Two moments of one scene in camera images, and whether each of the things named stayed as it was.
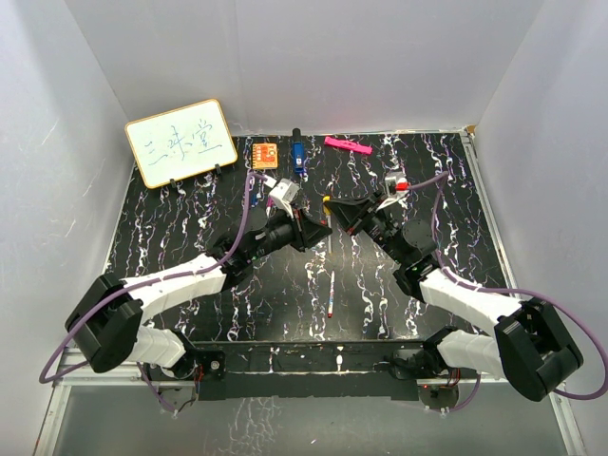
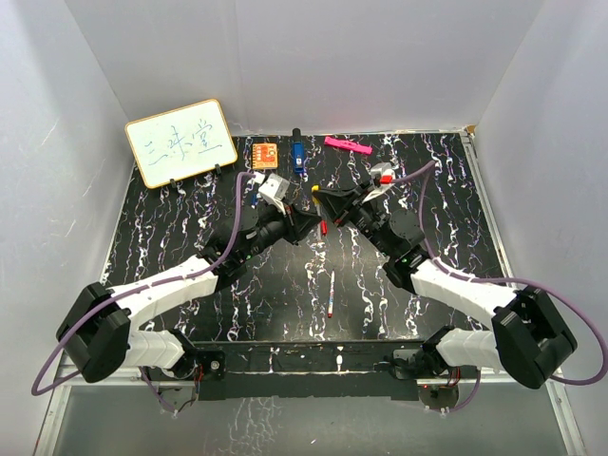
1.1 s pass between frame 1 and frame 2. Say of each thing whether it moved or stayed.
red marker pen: stayed
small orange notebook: stayed
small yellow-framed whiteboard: stayed
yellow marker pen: moved
